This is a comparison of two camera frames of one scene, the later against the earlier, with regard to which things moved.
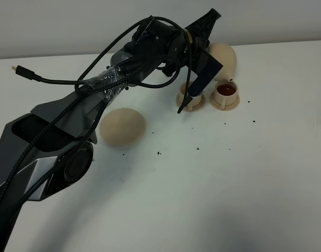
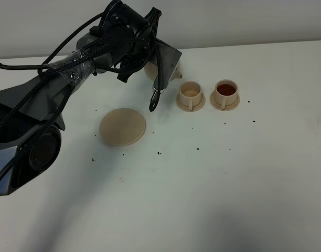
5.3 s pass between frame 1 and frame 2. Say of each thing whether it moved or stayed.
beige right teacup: stayed
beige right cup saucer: stayed
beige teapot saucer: stayed
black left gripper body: moved
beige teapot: moved
